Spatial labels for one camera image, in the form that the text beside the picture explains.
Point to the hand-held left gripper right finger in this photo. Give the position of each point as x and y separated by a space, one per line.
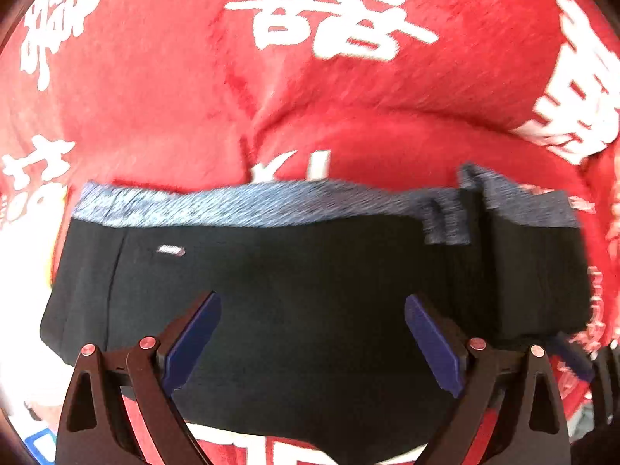
433 344

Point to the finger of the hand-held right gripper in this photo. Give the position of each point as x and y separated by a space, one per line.
574 356

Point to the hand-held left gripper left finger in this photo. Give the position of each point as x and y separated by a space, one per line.
191 344

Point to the black pants with blue trim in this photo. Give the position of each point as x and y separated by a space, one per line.
300 300

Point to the cream cloth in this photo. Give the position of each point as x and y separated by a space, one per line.
24 276

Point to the red printed blanket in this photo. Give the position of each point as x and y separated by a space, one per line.
193 82

